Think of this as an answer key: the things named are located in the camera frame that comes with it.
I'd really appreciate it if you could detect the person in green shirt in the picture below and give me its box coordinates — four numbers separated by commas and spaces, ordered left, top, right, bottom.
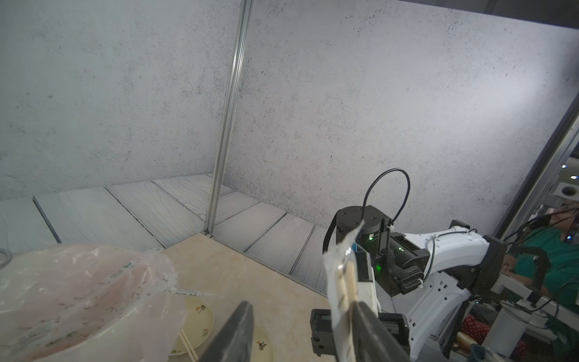
521, 202, 578, 309

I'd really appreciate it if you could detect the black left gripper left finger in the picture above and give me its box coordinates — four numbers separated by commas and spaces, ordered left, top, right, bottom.
198, 301, 254, 362

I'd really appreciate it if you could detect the large cream oval plate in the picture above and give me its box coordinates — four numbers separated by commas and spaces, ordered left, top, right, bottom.
250, 327, 275, 362

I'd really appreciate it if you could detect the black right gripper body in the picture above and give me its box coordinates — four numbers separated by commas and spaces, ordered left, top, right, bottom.
309, 308, 410, 358

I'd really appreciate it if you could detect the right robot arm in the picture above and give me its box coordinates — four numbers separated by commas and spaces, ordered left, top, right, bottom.
310, 202, 507, 361

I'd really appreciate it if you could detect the chrome wire cup rack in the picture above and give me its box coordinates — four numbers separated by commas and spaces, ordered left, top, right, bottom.
0, 248, 13, 269

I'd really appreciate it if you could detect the chopsticks pair four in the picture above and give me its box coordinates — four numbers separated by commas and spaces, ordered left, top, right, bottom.
323, 223, 377, 361

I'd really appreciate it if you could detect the white trash bin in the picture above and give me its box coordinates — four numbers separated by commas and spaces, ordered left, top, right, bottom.
1, 266, 187, 361

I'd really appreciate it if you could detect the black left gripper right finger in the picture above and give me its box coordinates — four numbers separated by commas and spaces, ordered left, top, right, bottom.
351, 302, 410, 361

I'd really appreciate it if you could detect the metal corner post right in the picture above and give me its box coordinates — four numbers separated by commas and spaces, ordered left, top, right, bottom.
204, 0, 253, 235

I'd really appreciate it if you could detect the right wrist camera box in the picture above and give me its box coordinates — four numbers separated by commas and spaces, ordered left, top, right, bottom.
352, 241, 390, 313

